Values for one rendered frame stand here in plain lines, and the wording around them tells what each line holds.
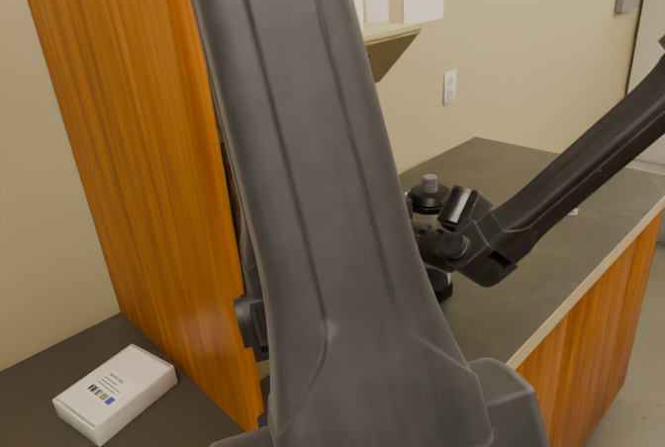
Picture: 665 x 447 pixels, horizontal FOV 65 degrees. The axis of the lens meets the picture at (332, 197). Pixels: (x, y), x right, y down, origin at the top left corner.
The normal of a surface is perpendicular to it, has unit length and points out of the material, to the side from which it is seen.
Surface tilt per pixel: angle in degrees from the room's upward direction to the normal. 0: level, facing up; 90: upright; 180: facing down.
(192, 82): 90
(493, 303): 0
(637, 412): 0
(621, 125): 49
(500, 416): 61
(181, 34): 90
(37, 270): 90
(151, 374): 0
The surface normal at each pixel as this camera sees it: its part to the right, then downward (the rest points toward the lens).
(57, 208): 0.69, 0.26
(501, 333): -0.07, -0.91
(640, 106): -0.76, -0.45
